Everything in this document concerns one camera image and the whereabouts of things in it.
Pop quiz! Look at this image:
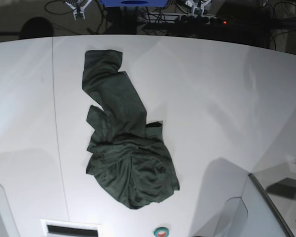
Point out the grey power strip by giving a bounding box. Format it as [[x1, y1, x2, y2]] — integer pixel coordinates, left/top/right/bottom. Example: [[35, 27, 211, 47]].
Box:
[[175, 15, 231, 26]]

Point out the red green emergency button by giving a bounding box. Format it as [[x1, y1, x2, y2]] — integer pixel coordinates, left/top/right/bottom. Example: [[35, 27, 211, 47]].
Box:
[[153, 227, 169, 237]]

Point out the dark green t-shirt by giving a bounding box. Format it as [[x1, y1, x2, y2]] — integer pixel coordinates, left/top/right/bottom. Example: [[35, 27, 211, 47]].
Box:
[[82, 49, 180, 209]]

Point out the grey monitor edge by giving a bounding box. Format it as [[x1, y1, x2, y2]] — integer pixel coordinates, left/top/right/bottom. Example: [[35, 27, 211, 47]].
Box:
[[250, 172, 296, 237]]

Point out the blue box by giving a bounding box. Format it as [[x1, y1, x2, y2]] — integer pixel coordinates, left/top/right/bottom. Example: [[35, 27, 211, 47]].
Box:
[[100, 0, 167, 7]]

